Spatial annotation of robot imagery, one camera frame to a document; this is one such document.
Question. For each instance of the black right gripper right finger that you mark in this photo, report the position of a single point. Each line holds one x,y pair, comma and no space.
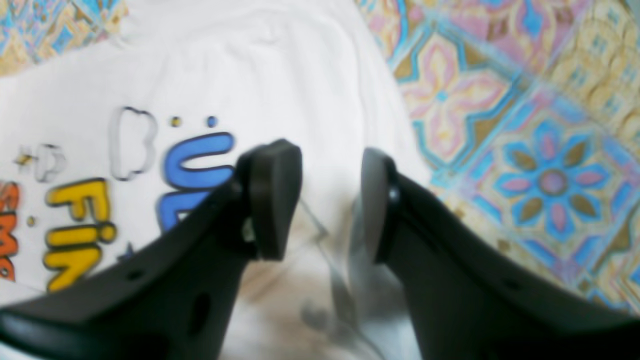
465,300

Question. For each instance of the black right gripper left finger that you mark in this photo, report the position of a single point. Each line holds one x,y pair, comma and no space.
173,299

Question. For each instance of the colourful patterned tablecloth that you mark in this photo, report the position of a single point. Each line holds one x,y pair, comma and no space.
525,113

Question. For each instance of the white printed T-shirt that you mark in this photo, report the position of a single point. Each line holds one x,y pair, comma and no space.
106,147

